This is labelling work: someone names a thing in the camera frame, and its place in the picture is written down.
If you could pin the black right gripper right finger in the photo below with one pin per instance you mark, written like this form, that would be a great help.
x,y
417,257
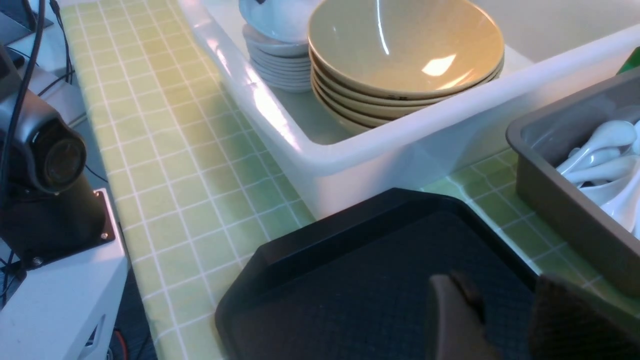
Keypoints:
x,y
571,323

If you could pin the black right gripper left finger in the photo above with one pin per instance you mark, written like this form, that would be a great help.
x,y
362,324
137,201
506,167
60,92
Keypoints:
x,y
455,320

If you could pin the tan noodle bowl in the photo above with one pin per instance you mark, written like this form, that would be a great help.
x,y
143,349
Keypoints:
x,y
413,49

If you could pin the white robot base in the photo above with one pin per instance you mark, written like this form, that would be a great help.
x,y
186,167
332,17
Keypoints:
x,y
66,310

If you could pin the black plastic tray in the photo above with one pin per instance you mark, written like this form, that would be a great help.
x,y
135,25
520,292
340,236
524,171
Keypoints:
x,y
354,285

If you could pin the pile of white spoons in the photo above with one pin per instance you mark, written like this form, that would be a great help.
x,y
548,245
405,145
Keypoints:
x,y
606,167

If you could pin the grey plastic bin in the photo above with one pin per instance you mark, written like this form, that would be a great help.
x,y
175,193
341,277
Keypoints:
x,y
542,139

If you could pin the green fabric backdrop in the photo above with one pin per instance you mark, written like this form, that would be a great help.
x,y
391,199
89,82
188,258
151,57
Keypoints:
x,y
632,62

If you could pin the stack of tan bowls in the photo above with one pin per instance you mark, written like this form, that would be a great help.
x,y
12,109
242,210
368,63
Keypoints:
x,y
366,110

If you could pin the large white plastic tub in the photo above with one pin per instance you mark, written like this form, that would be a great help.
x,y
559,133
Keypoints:
x,y
553,49

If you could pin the green checkered tablecloth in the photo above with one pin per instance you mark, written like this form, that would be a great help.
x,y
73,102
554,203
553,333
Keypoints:
x,y
197,191

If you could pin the stack of white dishes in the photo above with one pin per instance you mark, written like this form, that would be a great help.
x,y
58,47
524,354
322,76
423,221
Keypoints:
x,y
288,72

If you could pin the grey camera on stand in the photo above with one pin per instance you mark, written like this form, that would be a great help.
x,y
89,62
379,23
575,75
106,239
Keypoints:
x,y
49,210

